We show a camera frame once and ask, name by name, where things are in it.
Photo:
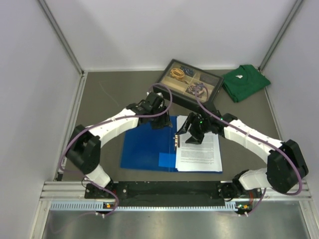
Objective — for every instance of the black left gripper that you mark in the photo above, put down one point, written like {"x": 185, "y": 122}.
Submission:
{"x": 164, "y": 122}

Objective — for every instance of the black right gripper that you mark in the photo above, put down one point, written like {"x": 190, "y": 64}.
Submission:
{"x": 196, "y": 138}

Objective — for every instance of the white paper sheet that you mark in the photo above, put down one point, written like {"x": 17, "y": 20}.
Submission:
{"x": 205, "y": 157}

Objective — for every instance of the blue plastic folder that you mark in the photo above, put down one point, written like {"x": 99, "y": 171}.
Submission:
{"x": 148, "y": 149}

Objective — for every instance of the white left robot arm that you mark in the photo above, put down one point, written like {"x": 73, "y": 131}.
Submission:
{"x": 84, "y": 147}

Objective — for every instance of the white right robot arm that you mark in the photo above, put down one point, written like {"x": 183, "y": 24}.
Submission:
{"x": 285, "y": 165}

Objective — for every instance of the metal folder clip mechanism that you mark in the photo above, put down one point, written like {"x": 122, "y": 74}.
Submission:
{"x": 176, "y": 142}

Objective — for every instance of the black compartment display box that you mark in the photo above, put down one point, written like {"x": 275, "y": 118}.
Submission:
{"x": 186, "y": 83}

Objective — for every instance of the green folded t-shirt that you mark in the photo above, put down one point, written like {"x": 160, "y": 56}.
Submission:
{"x": 243, "y": 82}

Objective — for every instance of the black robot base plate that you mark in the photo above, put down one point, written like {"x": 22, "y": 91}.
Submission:
{"x": 165, "y": 192}

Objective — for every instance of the aluminium frame rail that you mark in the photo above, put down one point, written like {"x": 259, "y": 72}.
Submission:
{"x": 59, "y": 190}

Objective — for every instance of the grey slotted cable duct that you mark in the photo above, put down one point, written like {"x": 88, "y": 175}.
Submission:
{"x": 105, "y": 207}

